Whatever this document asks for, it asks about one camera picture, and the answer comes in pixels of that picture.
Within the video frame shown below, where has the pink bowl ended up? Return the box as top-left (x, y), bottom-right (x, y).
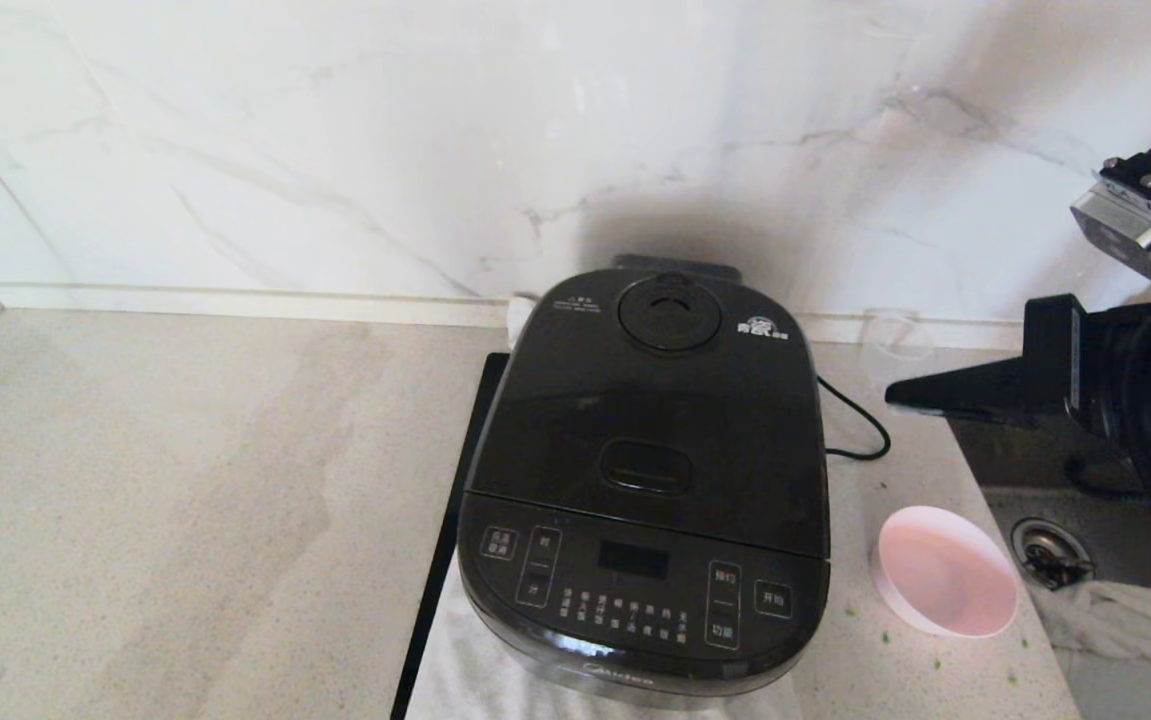
top-left (877, 505), bottom-right (1019, 639)

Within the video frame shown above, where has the black rice cooker lid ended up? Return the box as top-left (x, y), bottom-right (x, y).
top-left (462, 255), bottom-right (829, 559)

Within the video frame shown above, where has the black rice cooker base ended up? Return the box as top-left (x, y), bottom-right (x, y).
top-left (457, 490), bottom-right (831, 709)

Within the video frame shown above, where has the stainless steel sink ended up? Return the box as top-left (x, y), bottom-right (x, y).
top-left (950, 420), bottom-right (1151, 720)

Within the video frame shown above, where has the clear measuring cup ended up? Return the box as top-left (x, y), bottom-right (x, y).
top-left (860, 308), bottom-right (936, 386)

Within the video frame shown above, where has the metal sink drain strainer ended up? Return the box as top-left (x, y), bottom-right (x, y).
top-left (1013, 517), bottom-right (1091, 591)

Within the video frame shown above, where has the white rag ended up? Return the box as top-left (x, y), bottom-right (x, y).
top-left (1035, 575), bottom-right (1151, 720)

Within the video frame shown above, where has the black flat strip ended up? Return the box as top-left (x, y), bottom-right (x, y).
top-left (390, 352), bottom-right (511, 720)

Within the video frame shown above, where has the white cloth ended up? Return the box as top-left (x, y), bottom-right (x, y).
top-left (405, 295), bottom-right (806, 720)

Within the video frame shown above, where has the black power cord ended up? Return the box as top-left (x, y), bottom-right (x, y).
top-left (817, 375), bottom-right (891, 461)

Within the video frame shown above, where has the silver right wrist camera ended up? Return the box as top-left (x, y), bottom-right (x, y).
top-left (1070, 175), bottom-right (1151, 283)

